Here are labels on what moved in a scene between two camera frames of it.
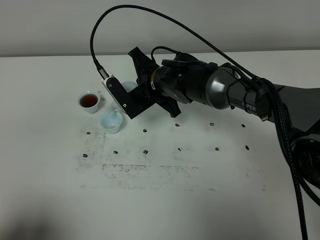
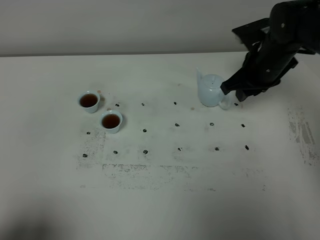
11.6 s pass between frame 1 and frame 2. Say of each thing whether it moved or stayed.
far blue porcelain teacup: stayed
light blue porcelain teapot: moved
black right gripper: moved
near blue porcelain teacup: stayed
